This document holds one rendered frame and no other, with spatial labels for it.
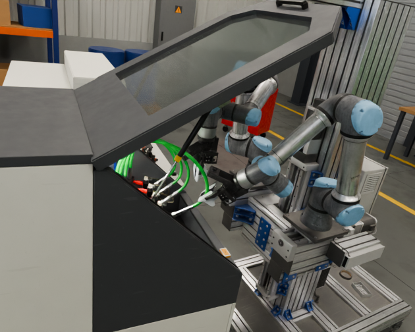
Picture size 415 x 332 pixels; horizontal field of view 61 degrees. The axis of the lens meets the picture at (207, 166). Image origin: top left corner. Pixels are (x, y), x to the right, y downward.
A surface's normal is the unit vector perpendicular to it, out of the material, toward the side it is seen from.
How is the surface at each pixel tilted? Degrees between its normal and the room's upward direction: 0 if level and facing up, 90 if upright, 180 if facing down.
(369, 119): 83
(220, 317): 90
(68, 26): 90
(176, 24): 90
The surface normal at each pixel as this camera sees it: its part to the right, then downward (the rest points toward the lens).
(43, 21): 0.55, 0.42
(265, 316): 0.14, -0.90
